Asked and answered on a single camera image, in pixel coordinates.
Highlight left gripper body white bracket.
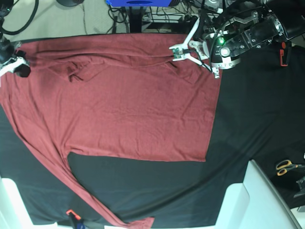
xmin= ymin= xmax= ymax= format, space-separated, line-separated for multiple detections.
xmin=169 ymin=18 xmax=241 ymax=79

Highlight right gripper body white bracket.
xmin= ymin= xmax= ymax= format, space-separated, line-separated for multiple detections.
xmin=0 ymin=56 xmax=29 ymax=76

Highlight dark red long-sleeve shirt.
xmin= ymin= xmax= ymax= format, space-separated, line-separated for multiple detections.
xmin=0 ymin=33 xmax=221 ymax=229

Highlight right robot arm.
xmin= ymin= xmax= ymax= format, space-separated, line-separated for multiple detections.
xmin=0 ymin=0 xmax=40 ymax=78

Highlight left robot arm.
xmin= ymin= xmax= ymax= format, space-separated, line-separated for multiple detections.
xmin=169 ymin=0 xmax=305 ymax=78

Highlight white power strip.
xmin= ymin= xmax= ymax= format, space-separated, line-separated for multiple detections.
xmin=142 ymin=12 xmax=186 ymax=23

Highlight red and black clamp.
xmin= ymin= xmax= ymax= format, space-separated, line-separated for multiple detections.
xmin=280 ymin=41 xmax=292 ymax=67

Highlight black table cloth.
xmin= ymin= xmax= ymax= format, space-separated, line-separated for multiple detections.
xmin=0 ymin=45 xmax=305 ymax=228

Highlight blue plastic bin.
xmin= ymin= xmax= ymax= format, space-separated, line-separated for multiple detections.
xmin=105 ymin=0 xmax=172 ymax=7

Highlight blue and orange clamp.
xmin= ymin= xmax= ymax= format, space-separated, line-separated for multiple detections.
xmin=66 ymin=209 xmax=87 ymax=229

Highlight white foam block right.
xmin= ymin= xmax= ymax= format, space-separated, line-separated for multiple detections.
xmin=215 ymin=160 xmax=301 ymax=229

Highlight yellow handled scissors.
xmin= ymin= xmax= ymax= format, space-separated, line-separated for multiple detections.
xmin=275 ymin=159 xmax=305 ymax=176

